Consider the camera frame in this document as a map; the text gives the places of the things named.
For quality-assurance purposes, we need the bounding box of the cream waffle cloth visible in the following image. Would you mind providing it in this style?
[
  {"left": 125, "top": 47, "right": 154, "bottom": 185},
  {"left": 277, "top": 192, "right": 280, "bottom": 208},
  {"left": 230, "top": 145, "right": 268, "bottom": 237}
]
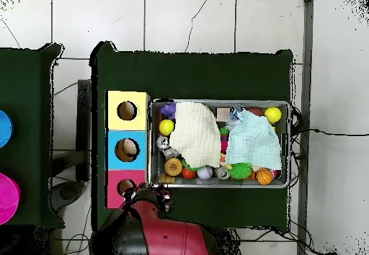
[{"left": 169, "top": 101, "right": 222, "bottom": 169}]

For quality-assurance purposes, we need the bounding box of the green spiky ball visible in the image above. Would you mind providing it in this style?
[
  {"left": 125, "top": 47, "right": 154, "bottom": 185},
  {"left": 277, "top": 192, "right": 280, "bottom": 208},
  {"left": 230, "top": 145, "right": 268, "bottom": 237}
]
[{"left": 227, "top": 161, "right": 254, "bottom": 180}]

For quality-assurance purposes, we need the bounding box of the white toy baseball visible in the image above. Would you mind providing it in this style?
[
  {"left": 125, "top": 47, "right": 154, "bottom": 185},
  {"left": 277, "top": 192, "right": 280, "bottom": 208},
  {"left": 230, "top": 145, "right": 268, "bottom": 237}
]
[{"left": 196, "top": 165, "right": 214, "bottom": 180}]

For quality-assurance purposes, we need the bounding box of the yellow plastic ball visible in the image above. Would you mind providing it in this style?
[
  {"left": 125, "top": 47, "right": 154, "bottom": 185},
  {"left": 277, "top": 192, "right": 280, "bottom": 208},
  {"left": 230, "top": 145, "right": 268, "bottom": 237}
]
[
  {"left": 159, "top": 118, "right": 176, "bottom": 136},
  {"left": 264, "top": 106, "right": 283, "bottom": 124}
]

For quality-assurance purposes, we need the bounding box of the orange toy basketball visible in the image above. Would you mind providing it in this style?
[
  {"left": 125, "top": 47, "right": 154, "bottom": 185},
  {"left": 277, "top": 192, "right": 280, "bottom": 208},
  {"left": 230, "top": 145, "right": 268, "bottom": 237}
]
[{"left": 255, "top": 167, "right": 274, "bottom": 186}]

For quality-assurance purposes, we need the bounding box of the black cable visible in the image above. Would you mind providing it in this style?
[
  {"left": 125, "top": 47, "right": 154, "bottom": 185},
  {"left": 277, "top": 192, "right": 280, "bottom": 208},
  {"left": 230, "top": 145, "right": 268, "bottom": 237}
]
[{"left": 299, "top": 127, "right": 369, "bottom": 137}]

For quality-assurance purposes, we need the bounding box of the silver mesh bin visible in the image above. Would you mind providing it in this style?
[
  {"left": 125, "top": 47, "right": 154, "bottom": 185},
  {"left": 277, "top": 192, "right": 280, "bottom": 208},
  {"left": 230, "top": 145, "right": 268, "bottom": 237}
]
[{"left": 147, "top": 98, "right": 291, "bottom": 189}]

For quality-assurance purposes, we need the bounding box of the clear plastic packet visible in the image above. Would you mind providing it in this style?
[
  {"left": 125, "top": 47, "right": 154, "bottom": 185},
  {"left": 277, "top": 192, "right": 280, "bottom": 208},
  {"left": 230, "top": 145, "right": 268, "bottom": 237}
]
[{"left": 226, "top": 104, "right": 244, "bottom": 130}]

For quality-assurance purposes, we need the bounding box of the grey rounded floor base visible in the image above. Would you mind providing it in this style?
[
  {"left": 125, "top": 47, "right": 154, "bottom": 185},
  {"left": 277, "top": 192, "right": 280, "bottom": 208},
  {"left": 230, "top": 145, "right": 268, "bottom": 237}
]
[{"left": 50, "top": 179, "right": 85, "bottom": 213}]

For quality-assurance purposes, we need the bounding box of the red toy tomato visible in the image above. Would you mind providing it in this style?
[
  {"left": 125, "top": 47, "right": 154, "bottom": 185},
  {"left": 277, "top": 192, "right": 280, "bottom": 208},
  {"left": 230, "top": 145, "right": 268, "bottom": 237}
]
[{"left": 181, "top": 167, "right": 197, "bottom": 180}]

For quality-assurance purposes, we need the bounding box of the purple plastic toy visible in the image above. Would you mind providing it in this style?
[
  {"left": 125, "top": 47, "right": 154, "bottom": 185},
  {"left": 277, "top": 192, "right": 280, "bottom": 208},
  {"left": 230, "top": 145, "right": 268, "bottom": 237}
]
[{"left": 159, "top": 102, "right": 177, "bottom": 120}]

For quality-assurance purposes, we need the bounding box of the dark green table cloth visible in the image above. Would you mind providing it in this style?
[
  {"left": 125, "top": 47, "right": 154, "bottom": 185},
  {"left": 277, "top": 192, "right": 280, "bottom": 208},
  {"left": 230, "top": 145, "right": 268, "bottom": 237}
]
[
  {"left": 0, "top": 42, "right": 66, "bottom": 228},
  {"left": 89, "top": 40, "right": 295, "bottom": 233}
]

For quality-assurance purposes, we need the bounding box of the grey metal post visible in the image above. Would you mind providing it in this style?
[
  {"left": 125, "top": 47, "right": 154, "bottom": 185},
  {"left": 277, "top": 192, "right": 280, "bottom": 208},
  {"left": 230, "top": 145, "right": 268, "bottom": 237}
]
[{"left": 296, "top": 0, "right": 314, "bottom": 255}]

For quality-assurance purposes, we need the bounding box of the blue round bowl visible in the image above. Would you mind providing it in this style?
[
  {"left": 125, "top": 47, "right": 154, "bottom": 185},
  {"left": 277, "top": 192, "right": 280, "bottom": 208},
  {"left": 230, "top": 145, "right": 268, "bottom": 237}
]
[{"left": 0, "top": 109, "right": 14, "bottom": 149}]

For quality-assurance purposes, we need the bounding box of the wooden box with three holes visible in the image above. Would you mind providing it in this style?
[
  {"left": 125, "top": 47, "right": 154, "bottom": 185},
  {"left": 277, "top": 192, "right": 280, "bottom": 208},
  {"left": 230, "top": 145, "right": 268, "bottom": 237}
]
[{"left": 105, "top": 89, "right": 151, "bottom": 210}]

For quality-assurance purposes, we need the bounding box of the magenta round bowl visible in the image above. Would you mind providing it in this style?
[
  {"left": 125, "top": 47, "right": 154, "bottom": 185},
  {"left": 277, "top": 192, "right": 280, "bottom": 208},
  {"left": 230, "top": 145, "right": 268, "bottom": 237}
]
[{"left": 0, "top": 172, "right": 21, "bottom": 225}]

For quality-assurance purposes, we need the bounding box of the mint waffle cloth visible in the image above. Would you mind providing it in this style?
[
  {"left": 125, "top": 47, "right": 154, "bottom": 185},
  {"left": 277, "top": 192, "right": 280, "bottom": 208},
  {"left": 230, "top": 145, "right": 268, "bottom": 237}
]
[{"left": 224, "top": 109, "right": 283, "bottom": 171}]

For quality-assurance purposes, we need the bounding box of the toy burger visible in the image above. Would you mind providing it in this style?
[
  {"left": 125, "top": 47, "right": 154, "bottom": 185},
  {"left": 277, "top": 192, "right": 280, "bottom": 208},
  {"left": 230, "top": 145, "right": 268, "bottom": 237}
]
[{"left": 164, "top": 157, "right": 183, "bottom": 177}]

